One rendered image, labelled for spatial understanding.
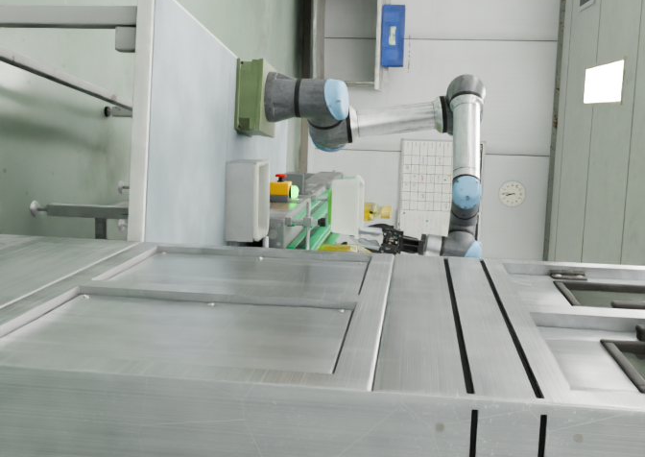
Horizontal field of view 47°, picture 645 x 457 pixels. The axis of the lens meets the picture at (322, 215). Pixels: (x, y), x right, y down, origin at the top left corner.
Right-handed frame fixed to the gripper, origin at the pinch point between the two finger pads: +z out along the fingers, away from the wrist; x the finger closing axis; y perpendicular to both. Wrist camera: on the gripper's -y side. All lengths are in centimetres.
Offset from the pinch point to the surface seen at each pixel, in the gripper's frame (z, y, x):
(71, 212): 96, -25, 9
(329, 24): 102, -593, -182
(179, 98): 39, 51, -27
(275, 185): 34, -51, -10
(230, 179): 35.6, 8.8, -10.5
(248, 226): 29.1, 7.4, 1.8
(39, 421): 19, 141, 14
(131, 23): 47, 65, -39
